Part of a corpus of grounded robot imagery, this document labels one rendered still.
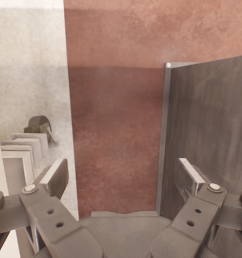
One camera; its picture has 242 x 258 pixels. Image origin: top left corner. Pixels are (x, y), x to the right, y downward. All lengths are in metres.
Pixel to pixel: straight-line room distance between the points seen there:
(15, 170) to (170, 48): 0.92
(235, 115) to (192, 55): 0.64
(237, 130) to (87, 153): 0.83
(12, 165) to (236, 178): 0.75
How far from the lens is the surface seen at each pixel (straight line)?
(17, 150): 0.79
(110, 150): 1.10
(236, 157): 0.51
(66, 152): 1.15
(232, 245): 0.59
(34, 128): 0.97
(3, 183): 0.33
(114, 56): 1.02
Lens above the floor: 1.02
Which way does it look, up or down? 74 degrees down
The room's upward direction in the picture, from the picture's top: 177 degrees clockwise
